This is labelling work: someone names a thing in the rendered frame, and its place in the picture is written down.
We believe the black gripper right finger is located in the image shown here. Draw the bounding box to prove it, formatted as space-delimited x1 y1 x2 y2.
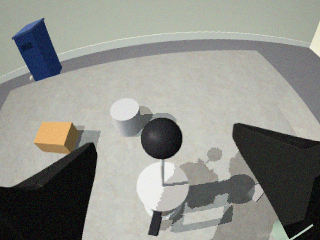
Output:
232 124 320 239

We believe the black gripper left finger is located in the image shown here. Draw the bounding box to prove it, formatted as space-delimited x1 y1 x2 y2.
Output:
0 143 97 240

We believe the glass coffee press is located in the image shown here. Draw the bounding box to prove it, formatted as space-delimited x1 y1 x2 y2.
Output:
136 117 189 236

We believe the light grey flat bar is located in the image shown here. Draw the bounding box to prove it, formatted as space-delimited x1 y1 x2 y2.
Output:
247 181 264 201

